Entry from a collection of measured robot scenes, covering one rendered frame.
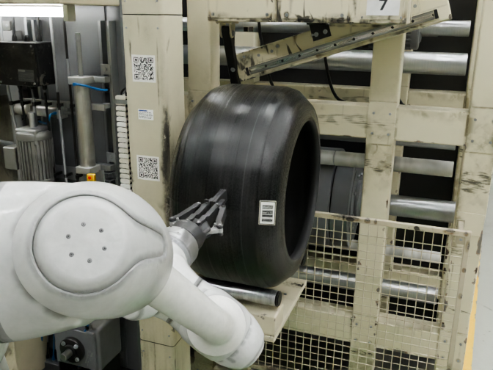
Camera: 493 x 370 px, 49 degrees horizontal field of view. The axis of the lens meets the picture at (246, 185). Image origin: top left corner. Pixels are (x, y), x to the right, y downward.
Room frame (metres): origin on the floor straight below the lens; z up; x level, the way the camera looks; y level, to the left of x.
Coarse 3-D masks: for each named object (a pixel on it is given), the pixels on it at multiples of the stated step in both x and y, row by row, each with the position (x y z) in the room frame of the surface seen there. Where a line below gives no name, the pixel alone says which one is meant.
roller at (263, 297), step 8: (208, 280) 1.41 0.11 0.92; (216, 280) 1.41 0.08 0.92; (224, 288) 1.38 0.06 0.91; (232, 288) 1.38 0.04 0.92; (240, 288) 1.38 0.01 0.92; (248, 288) 1.37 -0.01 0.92; (256, 288) 1.37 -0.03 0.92; (264, 288) 1.37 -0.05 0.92; (232, 296) 1.37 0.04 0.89; (240, 296) 1.36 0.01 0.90; (248, 296) 1.36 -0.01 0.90; (256, 296) 1.35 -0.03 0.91; (264, 296) 1.34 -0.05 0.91; (272, 296) 1.34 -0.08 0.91; (280, 296) 1.35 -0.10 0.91; (264, 304) 1.35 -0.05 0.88; (272, 304) 1.33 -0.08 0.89
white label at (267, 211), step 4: (260, 200) 1.23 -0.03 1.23; (264, 200) 1.23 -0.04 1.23; (268, 200) 1.23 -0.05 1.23; (260, 204) 1.22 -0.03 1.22; (264, 204) 1.22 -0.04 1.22; (268, 204) 1.22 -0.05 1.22; (272, 204) 1.22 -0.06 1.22; (260, 208) 1.22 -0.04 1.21; (264, 208) 1.22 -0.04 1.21; (268, 208) 1.22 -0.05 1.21; (272, 208) 1.22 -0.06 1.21; (260, 212) 1.22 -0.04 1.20; (264, 212) 1.22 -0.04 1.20; (268, 212) 1.22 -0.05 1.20; (272, 212) 1.22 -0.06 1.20; (260, 216) 1.22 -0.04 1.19; (264, 216) 1.22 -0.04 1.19; (268, 216) 1.22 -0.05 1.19; (272, 216) 1.22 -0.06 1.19; (260, 220) 1.22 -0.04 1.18; (264, 220) 1.22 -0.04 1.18; (268, 220) 1.22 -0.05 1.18; (272, 220) 1.22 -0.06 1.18; (260, 224) 1.22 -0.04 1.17; (264, 224) 1.22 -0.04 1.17; (268, 224) 1.22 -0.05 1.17; (272, 224) 1.22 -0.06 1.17
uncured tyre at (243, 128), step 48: (240, 96) 1.43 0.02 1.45; (288, 96) 1.44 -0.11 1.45; (192, 144) 1.33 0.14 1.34; (240, 144) 1.29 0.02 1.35; (288, 144) 1.32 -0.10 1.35; (192, 192) 1.28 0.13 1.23; (240, 192) 1.24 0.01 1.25; (288, 192) 1.75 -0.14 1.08; (240, 240) 1.23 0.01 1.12; (288, 240) 1.64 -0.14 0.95
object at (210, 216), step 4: (216, 204) 1.16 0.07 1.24; (212, 208) 1.14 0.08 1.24; (216, 208) 1.15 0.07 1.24; (208, 212) 1.12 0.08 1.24; (212, 212) 1.12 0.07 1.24; (216, 212) 1.15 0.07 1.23; (204, 216) 1.10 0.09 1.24; (208, 216) 1.11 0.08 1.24; (212, 216) 1.12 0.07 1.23; (216, 216) 1.15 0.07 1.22; (200, 220) 1.07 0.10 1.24; (204, 220) 1.08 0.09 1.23; (208, 220) 1.11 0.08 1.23; (212, 220) 1.12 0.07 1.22; (200, 224) 1.07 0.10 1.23; (208, 224) 1.10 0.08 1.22
